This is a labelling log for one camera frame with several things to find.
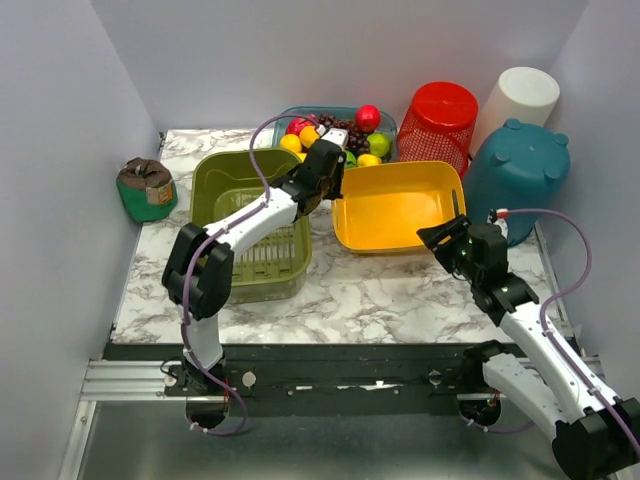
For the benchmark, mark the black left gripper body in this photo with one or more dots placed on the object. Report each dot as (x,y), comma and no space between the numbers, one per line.
(332,189)

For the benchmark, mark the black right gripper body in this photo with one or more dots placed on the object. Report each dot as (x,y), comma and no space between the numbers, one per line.
(453,255)

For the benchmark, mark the yellow plastic bin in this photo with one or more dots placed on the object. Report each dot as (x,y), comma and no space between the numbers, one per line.
(383,206)

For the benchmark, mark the teal plastic bucket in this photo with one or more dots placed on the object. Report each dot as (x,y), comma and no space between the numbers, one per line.
(519,166)

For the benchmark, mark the red mesh basket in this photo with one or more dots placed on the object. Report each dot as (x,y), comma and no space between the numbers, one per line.
(439,125)

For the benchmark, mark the white cylindrical container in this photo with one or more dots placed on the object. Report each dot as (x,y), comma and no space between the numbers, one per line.
(523,93)

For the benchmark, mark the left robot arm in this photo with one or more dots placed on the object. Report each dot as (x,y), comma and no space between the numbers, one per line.
(198,274)

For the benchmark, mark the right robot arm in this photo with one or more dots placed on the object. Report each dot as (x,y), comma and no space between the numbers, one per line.
(593,431)

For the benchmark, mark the orange fruit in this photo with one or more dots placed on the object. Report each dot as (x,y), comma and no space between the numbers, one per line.
(308,135)

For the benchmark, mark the dark purple grape bunch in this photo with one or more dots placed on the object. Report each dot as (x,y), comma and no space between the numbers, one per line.
(357,142)

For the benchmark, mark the yellow lemon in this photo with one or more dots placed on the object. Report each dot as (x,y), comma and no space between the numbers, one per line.
(292,143)

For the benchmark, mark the pink dragon fruit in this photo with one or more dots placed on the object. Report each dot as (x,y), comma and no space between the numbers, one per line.
(296,125)

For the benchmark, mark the red apple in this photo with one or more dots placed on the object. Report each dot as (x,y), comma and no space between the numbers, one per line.
(367,118)

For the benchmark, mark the clear teal fruit basket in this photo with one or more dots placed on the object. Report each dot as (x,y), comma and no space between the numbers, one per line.
(387,124)

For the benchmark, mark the olive green plastic tub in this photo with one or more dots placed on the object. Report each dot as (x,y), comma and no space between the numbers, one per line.
(275,268)

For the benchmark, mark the green pot with brown top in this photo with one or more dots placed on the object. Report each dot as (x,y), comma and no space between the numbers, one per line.
(147,190)

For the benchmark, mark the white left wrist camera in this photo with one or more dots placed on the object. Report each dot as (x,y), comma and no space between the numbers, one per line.
(335,136)

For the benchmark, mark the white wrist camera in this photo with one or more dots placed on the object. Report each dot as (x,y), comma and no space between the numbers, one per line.
(335,136)
(499,217)

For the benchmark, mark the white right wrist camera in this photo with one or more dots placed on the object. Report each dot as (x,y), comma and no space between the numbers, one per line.
(499,217)

